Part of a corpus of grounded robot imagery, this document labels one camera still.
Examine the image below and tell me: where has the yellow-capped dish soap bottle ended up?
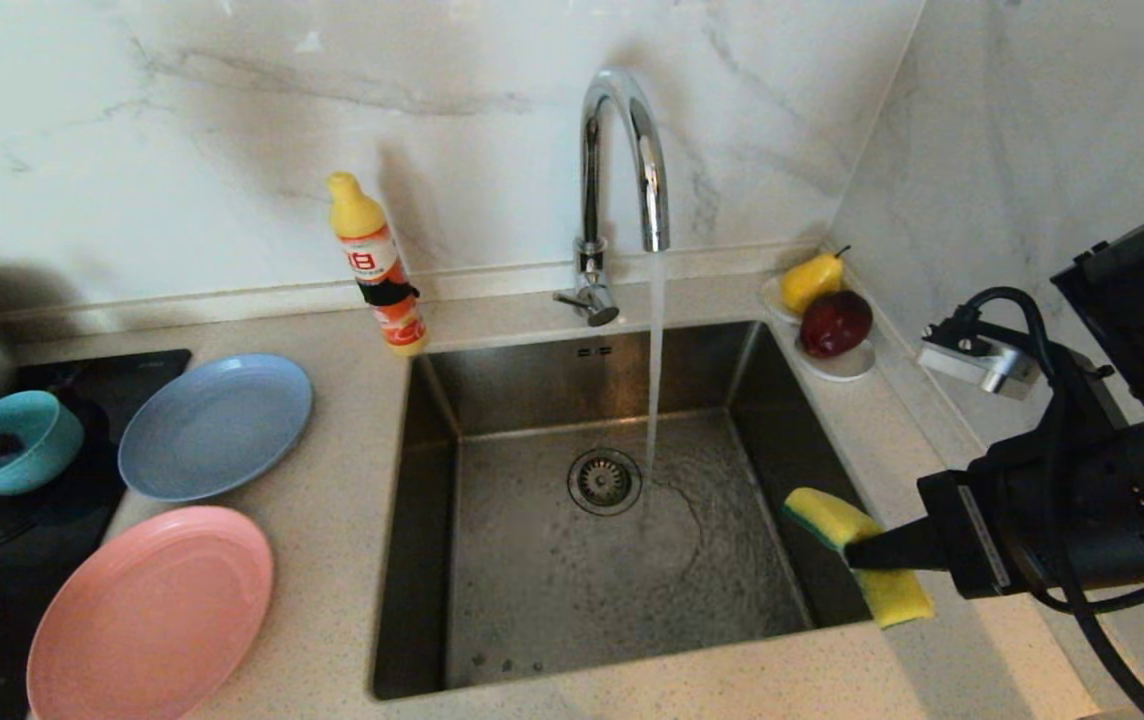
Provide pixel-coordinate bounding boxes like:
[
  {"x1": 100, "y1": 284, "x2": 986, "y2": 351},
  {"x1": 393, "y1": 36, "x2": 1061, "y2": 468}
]
[{"x1": 325, "y1": 172, "x2": 429, "y2": 358}]

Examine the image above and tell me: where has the teal bowl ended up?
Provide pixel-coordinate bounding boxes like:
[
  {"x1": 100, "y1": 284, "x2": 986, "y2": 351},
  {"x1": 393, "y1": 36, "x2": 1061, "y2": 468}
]
[{"x1": 0, "y1": 390, "x2": 86, "y2": 498}]

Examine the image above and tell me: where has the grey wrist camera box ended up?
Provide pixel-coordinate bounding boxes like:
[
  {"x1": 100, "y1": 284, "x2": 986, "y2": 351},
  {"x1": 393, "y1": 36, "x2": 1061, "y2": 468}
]
[{"x1": 917, "y1": 325, "x2": 1041, "y2": 401}]

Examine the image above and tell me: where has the blue plate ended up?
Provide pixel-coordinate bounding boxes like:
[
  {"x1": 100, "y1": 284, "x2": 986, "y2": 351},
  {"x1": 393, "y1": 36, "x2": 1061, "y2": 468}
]
[{"x1": 118, "y1": 353, "x2": 314, "y2": 502}]

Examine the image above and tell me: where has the large pink plate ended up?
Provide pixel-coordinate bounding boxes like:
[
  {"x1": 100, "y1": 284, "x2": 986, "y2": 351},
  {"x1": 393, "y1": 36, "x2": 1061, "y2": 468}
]
[{"x1": 26, "y1": 505, "x2": 275, "y2": 720}]

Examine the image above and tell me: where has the stainless steel sink basin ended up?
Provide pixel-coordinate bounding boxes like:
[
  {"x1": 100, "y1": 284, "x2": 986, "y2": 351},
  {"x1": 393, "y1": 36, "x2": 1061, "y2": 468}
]
[{"x1": 372, "y1": 320, "x2": 923, "y2": 701}]

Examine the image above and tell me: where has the black induction cooktop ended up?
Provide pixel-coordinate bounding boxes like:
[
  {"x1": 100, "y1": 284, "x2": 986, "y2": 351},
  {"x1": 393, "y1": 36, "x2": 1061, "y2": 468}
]
[{"x1": 0, "y1": 348, "x2": 193, "y2": 720}]

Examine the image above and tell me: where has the yellow fish-shaped sponge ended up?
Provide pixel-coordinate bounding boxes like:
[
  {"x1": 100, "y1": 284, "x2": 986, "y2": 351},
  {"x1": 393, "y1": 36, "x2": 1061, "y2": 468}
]
[{"x1": 783, "y1": 487, "x2": 936, "y2": 630}]

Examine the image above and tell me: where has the running tap water stream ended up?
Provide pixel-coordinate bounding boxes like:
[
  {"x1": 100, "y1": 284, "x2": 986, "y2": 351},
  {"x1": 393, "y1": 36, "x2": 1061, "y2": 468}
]
[{"x1": 640, "y1": 250, "x2": 669, "y2": 531}]

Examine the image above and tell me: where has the yellow pear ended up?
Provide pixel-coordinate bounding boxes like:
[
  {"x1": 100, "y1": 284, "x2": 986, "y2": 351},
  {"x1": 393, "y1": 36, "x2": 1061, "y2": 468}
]
[{"x1": 780, "y1": 247, "x2": 850, "y2": 317}]

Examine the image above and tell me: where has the round metal drain strainer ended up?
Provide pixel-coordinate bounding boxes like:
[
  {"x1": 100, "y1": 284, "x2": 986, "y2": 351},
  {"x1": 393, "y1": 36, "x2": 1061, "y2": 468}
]
[{"x1": 567, "y1": 449, "x2": 643, "y2": 517}]

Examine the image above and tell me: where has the chrome gooseneck faucet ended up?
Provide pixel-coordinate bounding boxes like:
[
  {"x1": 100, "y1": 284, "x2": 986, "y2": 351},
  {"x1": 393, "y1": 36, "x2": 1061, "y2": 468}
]
[{"x1": 552, "y1": 68, "x2": 671, "y2": 329}]

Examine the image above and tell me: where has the small white fruit dish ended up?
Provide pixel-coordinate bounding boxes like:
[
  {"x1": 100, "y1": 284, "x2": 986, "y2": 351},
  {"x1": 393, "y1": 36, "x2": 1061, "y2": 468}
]
[{"x1": 758, "y1": 275, "x2": 878, "y2": 384}]

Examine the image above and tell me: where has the dark red apple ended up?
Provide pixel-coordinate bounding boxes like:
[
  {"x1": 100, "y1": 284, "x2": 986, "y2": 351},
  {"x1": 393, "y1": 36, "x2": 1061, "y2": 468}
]
[{"x1": 798, "y1": 291, "x2": 875, "y2": 361}]

